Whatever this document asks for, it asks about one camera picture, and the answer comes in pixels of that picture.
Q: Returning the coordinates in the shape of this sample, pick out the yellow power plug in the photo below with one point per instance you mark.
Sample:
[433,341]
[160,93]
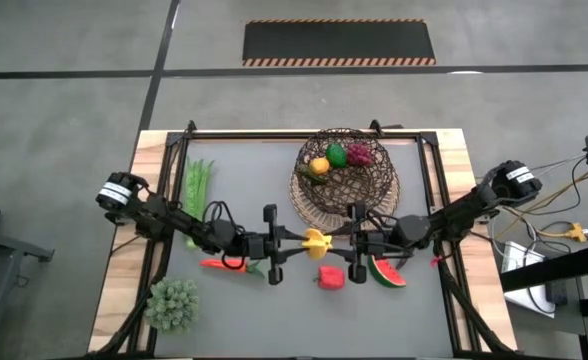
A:
[576,233]

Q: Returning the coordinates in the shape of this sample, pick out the purple toy grapes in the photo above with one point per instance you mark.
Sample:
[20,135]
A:
[360,155]

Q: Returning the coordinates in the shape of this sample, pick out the green toy bean bunch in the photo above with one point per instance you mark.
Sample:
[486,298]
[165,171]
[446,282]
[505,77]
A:
[199,185]

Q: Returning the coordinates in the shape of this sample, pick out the toy watermelon slice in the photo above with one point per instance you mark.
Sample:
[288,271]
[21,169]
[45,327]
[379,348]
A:
[386,274]

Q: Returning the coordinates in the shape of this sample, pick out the white box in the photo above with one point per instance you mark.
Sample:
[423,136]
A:
[519,260]

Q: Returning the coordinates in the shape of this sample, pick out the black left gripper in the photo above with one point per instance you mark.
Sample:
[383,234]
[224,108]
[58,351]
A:
[274,245]

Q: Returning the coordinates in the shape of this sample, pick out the green toy avocado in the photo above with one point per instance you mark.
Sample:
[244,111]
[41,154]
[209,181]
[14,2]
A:
[336,155]

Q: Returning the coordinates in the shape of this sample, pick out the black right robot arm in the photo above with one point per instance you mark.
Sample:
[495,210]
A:
[454,217]

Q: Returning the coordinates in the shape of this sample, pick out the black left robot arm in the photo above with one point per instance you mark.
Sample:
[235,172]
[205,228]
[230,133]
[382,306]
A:
[164,217]

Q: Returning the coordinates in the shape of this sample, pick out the round woven placemat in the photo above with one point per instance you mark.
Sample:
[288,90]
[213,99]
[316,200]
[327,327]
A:
[319,220]

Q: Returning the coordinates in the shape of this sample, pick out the black table frame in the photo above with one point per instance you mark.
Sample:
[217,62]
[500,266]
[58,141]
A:
[254,135]

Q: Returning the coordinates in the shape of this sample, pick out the red toy bell pepper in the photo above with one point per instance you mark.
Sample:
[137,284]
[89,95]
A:
[331,278]

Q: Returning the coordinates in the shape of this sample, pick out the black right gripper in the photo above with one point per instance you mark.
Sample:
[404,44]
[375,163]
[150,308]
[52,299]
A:
[358,245]

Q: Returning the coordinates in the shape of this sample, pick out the green bushy toy plant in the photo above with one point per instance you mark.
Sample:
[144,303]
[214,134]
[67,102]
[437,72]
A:
[171,306]

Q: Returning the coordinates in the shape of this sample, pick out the yellow toy starfruit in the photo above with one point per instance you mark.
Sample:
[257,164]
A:
[317,245]

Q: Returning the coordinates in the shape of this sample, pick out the yellow-orange toy lemon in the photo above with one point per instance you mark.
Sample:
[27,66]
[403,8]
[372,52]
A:
[319,166]

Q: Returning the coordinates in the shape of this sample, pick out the black hazard-striped floor mat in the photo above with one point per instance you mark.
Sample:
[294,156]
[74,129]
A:
[339,42]

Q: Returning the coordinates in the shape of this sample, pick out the orange toy carrot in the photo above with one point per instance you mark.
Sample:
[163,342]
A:
[214,264]

